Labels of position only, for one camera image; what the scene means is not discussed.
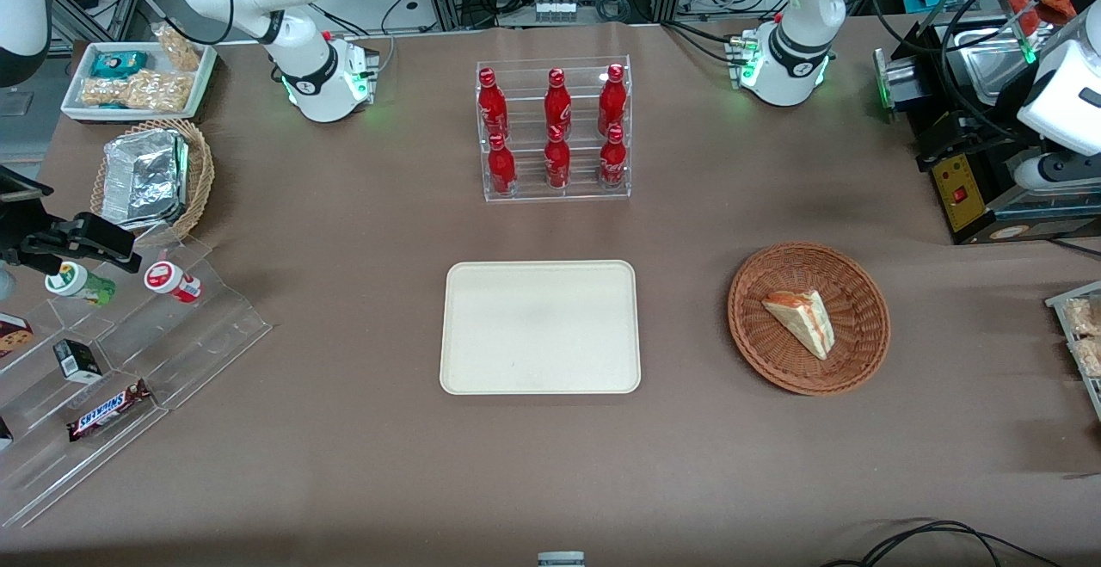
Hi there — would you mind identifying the brown cookie box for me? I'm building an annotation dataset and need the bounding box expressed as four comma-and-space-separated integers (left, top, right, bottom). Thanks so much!
0, 313, 35, 359

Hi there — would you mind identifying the clear acrylic bottle rack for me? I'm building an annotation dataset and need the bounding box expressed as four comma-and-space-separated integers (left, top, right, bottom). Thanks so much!
476, 56, 632, 202

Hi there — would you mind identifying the red cola bottle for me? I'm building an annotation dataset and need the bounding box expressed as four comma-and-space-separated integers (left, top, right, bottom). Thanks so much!
599, 125, 628, 189
544, 68, 573, 133
487, 134, 518, 196
544, 126, 572, 189
477, 68, 510, 140
598, 64, 628, 133

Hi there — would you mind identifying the white rectangular snack tray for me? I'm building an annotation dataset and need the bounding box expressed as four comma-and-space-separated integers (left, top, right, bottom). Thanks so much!
60, 40, 218, 123

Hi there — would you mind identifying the black machine with yellow panel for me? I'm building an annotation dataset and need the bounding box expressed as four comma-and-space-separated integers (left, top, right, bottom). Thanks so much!
873, 16, 1101, 246

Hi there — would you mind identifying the Snickers chocolate bar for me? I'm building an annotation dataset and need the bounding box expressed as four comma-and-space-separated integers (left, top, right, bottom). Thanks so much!
67, 379, 153, 442

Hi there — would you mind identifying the stainless steel pan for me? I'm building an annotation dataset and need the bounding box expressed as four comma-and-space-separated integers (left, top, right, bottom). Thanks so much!
942, 25, 1033, 83

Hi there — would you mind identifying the clear acrylic stepped display stand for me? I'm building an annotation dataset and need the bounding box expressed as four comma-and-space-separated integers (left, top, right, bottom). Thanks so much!
0, 236, 273, 529

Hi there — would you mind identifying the white bottle with green label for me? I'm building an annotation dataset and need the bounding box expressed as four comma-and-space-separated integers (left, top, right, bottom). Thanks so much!
45, 262, 117, 307

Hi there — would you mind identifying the red orange packet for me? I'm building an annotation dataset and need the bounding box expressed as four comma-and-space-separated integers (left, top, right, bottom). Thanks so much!
1006, 0, 1076, 26

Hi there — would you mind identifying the small black carton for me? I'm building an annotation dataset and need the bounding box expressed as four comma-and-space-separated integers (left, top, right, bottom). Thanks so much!
53, 339, 103, 384

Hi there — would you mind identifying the light tan wicker basket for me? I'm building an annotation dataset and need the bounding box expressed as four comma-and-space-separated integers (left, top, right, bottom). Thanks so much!
90, 118, 216, 246

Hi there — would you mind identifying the white bottle with red label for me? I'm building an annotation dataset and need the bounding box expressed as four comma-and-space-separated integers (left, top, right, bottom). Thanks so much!
144, 261, 204, 304

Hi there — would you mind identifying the clear bag of puffed snacks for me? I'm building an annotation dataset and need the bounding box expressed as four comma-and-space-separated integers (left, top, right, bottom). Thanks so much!
1064, 298, 1101, 337
1069, 339, 1101, 379

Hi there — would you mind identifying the teal snack packet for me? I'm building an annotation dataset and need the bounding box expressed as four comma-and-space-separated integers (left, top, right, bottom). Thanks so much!
90, 51, 149, 79

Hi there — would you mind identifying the small clear nut snack bag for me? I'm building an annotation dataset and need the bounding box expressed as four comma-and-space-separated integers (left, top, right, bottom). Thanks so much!
154, 23, 203, 72

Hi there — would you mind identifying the cream plastic serving tray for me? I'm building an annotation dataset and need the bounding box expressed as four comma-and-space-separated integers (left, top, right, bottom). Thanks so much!
439, 260, 643, 396

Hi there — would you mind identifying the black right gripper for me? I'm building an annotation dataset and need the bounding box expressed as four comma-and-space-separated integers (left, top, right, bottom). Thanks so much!
0, 211, 143, 274

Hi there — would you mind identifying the large clear nut snack bag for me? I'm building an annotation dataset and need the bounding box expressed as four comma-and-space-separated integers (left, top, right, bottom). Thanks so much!
81, 71, 192, 113

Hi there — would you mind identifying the triangular sandwich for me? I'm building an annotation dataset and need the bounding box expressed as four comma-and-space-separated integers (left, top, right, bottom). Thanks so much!
762, 289, 835, 361

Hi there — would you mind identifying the brown round wicker basket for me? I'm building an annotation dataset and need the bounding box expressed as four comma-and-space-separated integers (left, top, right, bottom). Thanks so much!
728, 242, 892, 397

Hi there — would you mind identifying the white wire-edged snack tray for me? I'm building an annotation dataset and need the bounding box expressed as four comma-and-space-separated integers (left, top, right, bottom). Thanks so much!
1045, 281, 1101, 422

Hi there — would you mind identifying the black floor cable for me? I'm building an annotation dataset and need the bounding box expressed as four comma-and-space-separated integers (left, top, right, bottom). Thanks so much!
821, 519, 1063, 567

